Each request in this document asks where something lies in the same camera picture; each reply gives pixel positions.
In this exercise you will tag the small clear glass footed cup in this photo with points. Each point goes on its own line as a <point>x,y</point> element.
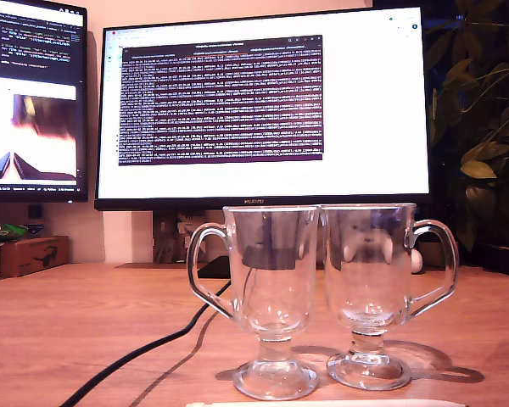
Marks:
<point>275,377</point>
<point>367,369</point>

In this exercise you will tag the white pen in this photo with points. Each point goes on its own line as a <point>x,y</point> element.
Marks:
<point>322,404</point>

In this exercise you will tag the leaf print box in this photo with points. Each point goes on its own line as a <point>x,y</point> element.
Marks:
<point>169,237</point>

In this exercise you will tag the large black Huawei monitor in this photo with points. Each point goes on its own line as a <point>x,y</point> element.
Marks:
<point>365,106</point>

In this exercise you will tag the white game controller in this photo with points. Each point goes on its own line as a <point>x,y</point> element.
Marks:
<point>415,260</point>

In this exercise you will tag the green leafy houseplant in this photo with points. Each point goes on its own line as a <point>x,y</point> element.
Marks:
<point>477,169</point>

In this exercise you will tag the brown cardboard box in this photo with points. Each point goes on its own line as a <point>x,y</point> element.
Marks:
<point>34,254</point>

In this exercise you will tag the green packet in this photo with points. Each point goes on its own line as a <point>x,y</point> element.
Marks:
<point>4,233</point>

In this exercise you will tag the black monitor with code editor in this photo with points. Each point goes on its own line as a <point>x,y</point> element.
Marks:
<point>34,42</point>

